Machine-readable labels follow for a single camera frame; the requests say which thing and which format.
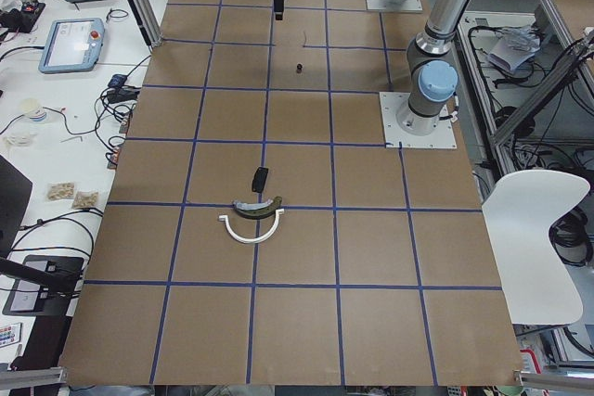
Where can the white plastic chair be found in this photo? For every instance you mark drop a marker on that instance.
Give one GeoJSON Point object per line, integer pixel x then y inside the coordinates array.
{"type": "Point", "coordinates": [518, 214]}

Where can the white curved plastic bracket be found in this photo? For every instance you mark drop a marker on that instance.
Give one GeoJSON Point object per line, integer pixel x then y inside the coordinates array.
{"type": "Point", "coordinates": [249, 233]}

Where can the white tape roll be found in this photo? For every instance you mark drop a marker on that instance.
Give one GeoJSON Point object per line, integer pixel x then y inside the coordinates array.
{"type": "Point", "coordinates": [32, 110]}

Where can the olive green brake shoe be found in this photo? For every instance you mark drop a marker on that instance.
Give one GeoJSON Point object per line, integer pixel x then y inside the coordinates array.
{"type": "Point", "coordinates": [259, 210]}

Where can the black flat plastic plate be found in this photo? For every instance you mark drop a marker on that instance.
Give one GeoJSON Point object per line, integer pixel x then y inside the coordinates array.
{"type": "Point", "coordinates": [259, 180]}

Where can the blue usb hub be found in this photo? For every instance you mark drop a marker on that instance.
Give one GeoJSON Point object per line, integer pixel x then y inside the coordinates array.
{"type": "Point", "coordinates": [117, 81]}

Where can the blue teach pendant near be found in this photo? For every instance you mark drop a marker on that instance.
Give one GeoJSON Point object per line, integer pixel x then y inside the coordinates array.
{"type": "Point", "coordinates": [72, 45]}

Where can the bag of small parts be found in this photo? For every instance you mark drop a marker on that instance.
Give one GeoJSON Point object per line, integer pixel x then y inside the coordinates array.
{"type": "Point", "coordinates": [60, 191]}
{"type": "Point", "coordinates": [85, 200]}

